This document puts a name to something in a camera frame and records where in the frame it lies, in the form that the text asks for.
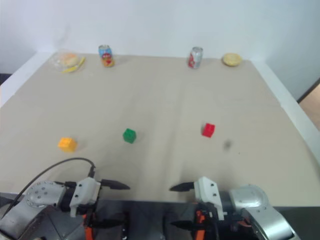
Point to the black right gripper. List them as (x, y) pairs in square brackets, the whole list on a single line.
[(203, 220)]

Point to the blue drink can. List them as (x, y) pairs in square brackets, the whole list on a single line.
[(105, 51)]

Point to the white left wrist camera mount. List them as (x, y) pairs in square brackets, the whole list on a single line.
[(85, 192)]

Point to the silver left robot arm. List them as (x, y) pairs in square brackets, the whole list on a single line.
[(40, 196)]

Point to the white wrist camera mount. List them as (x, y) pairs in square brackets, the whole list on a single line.
[(207, 190), (85, 192)]

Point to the green cube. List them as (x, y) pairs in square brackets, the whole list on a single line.
[(129, 135)]

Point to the red and silver drink can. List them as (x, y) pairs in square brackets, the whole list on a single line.
[(195, 58)]

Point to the beige table cloth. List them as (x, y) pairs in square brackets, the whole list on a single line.
[(155, 105)]

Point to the red cube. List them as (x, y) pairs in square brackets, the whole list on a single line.
[(208, 130)]

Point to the round yellow bun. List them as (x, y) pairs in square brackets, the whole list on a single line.
[(232, 59)]

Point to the yellow cube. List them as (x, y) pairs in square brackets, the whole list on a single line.
[(67, 145)]

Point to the burger in clear wrap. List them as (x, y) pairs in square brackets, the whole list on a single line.
[(67, 59)]

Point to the yellow banana peel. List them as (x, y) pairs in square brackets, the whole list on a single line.
[(74, 67)]

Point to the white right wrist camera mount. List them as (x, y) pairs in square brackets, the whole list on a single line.
[(207, 190)]

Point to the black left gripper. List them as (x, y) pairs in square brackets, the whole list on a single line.
[(91, 208)]

